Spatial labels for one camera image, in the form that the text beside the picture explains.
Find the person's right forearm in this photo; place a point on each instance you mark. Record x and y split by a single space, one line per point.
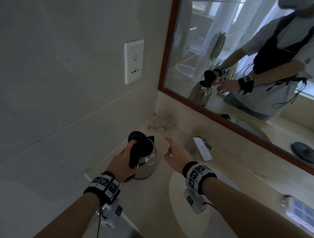
245 210

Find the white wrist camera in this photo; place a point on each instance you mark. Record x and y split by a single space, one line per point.
195 202
111 214

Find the black marker wristband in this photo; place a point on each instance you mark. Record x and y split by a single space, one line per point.
197 176
104 185

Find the tray of white packets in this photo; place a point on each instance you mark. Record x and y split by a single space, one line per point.
300 212

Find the person's left thumb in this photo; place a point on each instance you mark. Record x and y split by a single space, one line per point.
131 144

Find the clear drinking glass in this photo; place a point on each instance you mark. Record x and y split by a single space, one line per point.
154 123
167 123

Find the person's right thumb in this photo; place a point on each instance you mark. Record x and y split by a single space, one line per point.
167 157

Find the wood framed mirror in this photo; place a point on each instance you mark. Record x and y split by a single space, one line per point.
245 61

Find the chrome faucet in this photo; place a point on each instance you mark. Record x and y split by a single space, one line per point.
203 150

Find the person's left hand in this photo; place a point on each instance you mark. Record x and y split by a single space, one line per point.
120 163

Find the person's left forearm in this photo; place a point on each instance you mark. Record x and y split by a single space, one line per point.
73 218

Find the steel electric kettle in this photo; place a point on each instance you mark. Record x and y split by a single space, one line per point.
147 165

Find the person's right hand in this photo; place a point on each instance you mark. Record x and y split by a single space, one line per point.
180 158

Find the white wall socket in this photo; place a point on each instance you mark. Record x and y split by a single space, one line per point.
133 62

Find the white sink basin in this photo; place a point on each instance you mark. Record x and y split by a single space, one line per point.
181 196

